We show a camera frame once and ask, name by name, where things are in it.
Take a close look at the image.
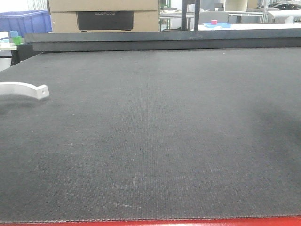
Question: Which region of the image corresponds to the white curved pipe clamp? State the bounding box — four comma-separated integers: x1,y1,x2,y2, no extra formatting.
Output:
0,82,49,100

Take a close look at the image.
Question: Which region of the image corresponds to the dark grey table mat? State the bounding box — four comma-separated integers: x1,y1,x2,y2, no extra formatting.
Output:
0,48,301,223

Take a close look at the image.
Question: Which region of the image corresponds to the blue tray with pink cube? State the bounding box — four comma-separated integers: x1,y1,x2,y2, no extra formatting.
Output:
203,20,232,29

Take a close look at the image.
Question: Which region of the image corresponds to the large cardboard box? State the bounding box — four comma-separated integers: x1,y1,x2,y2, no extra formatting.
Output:
48,0,159,33

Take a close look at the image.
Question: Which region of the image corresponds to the green cup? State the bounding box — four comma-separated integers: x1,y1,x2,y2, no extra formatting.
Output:
12,36,22,45

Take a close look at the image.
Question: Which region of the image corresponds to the blue plastic crate background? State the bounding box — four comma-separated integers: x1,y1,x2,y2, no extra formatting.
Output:
0,10,52,37

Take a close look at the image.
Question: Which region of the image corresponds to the black raised table board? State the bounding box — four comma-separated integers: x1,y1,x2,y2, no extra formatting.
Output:
25,28,301,52

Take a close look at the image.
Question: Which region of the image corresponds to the blue cup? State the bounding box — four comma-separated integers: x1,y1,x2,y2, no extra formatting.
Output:
9,30,18,38

